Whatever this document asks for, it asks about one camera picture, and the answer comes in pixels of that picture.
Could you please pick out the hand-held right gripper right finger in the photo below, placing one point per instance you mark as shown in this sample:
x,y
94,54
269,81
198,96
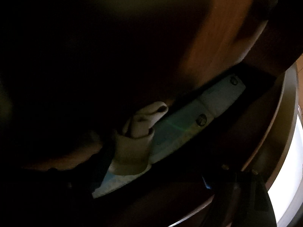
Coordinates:
x,y
207,184

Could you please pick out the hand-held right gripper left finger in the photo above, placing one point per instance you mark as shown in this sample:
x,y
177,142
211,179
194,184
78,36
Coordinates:
x,y
101,167

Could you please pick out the beige underwear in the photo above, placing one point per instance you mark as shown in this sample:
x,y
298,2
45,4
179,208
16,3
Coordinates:
x,y
135,146

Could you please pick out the wooden desk drawer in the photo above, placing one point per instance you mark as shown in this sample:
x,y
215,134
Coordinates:
x,y
236,134

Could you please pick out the pale metal drawer rail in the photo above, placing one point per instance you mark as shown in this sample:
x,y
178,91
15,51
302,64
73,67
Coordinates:
x,y
180,130

